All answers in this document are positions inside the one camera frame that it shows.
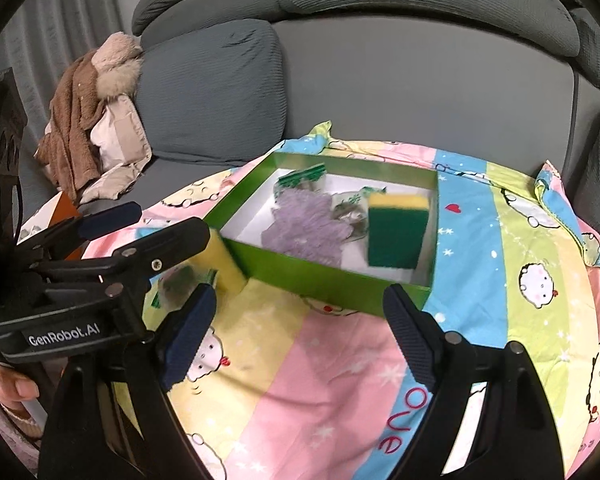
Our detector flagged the purple mesh scrubber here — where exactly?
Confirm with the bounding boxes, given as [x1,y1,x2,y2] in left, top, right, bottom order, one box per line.
[260,187,353,268]

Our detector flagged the beige fur-trimmed jacket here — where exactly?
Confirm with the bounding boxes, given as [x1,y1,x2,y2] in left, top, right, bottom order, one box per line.
[80,32,153,200]

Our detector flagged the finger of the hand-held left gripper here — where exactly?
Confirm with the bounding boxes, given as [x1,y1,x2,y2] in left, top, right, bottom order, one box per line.
[30,216,212,311]
[16,201,144,263]

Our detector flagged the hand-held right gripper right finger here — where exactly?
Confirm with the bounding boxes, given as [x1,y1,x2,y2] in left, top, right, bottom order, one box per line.
[382,284,566,480]

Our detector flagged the person's left hand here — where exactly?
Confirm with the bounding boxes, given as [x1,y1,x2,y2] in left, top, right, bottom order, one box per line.
[0,360,46,406]

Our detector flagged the grey curtain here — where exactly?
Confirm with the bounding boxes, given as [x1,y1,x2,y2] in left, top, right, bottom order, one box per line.
[10,0,133,111]

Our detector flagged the orange and white box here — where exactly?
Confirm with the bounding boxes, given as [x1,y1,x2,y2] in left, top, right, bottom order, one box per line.
[22,192,84,243]

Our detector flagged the brown fleece garment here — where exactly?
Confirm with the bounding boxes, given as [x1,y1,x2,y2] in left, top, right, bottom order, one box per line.
[35,55,131,202]

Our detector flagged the grey sofa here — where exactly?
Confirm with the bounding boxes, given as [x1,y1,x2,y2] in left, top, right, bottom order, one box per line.
[10,0,600,241]

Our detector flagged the black openwork furniture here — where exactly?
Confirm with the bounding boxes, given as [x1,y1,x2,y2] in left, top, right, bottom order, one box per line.
[0,67,29,286]

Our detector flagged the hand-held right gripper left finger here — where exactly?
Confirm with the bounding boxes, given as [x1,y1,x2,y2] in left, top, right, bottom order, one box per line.
[39,284,218,480]

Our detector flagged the cartoon printed blanket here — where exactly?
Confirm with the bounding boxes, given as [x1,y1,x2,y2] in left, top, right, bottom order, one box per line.
[22,120,600,480]

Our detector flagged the green cardboard box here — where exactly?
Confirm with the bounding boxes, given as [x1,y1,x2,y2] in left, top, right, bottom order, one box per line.
[202,152,441,318]

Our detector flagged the steel wool packet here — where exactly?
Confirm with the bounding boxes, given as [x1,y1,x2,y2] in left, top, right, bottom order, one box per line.
[330,187,387,242]
[150,264,217,311]
[275,162,328,196]

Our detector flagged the yellow and green scouring sponge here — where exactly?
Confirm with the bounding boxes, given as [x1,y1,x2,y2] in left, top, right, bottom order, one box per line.
[366,191,431,270]

